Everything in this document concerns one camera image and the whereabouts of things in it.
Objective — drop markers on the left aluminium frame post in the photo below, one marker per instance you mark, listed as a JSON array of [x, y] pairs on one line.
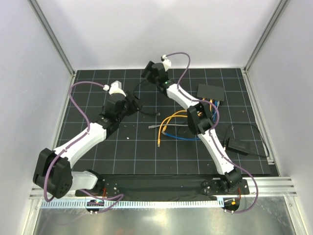
[[51, 35]]

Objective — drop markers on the slotted cable duct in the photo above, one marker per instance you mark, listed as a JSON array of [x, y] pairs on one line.
[[88, 203]]

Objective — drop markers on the black power adapter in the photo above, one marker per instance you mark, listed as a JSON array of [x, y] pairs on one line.
[[238, 146]]

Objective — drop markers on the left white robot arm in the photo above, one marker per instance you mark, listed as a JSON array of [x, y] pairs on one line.
[[53, 171]]

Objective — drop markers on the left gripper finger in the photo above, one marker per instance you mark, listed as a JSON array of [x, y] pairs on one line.
[[133, 100], [133, 107]]

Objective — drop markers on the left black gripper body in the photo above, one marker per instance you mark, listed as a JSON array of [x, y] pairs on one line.
[[127, 105]]

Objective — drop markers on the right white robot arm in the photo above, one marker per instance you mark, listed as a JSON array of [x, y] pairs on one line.
[[199, 121]]

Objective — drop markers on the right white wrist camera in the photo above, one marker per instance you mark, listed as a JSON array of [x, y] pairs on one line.
[[166, 61]]

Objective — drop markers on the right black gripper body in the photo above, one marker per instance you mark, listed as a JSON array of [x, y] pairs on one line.
[[150, 77]]

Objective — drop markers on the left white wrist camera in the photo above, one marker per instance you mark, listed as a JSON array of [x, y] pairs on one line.
[[114, 88]]

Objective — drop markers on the black network switch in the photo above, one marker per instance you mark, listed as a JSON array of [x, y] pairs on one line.
[[211, 92]]

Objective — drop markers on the right aluminium frame post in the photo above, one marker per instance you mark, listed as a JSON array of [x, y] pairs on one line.
[[279, 9]]

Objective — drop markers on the aluminium front rail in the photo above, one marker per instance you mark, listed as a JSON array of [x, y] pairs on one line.
[[267, 186]]

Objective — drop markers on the aluminium frame post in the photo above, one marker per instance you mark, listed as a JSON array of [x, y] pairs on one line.
[[51, 35], [279, 9]]

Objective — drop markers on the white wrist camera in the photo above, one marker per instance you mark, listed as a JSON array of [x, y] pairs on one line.
[[114, 88], [166, 61]]

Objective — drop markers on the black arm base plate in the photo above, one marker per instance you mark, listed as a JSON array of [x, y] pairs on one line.
[[169, 188]]

